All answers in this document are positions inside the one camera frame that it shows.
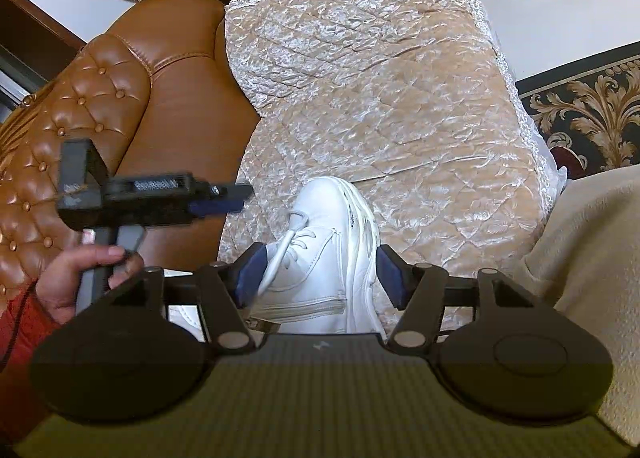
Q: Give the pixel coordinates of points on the person's left hand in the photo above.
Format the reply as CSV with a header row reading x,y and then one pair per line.
x,y
58,285

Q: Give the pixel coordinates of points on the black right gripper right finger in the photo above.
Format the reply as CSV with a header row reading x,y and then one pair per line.
x,y
422,292

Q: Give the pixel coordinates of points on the beige trouser leg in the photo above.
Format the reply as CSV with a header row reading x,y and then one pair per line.
x,y
586,265

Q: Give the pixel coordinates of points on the dark floral patterned carpet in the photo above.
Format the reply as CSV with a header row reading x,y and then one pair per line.
x,y
587,111

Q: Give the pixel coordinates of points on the beige quilted seat cover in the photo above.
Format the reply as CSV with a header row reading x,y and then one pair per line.
x,y
410,101

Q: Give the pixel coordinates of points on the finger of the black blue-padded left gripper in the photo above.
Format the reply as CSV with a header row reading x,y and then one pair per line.
x,y
222,199

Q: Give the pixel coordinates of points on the brown tufted leather sofa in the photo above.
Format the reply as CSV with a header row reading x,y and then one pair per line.
x,y
154,93

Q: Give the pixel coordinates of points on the white shoelace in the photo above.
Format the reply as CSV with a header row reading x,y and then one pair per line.
x,y
283,252

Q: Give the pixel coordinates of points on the white high-top boot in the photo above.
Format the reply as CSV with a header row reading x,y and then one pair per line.
x,y
329,289

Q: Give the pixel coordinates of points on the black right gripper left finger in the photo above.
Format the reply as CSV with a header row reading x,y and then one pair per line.
x,y
210,303

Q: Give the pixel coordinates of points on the red sleeve forearm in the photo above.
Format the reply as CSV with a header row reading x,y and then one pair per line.
x,y
25,324

